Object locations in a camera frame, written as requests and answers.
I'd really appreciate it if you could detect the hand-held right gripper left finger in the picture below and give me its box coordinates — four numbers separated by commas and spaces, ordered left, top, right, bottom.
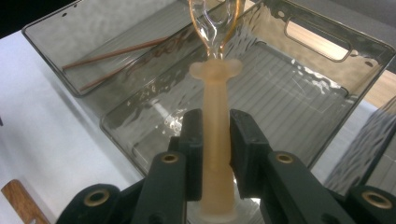
130, 108, 204, 224

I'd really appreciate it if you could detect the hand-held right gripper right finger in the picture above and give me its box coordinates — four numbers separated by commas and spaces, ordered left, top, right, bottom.
230, 108, 356, 224

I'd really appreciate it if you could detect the smoky clear plastic bin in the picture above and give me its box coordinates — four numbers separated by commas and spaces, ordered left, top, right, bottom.
21, 0, 200, 98
323, 96, 396, 197
99, 0, 396, 200

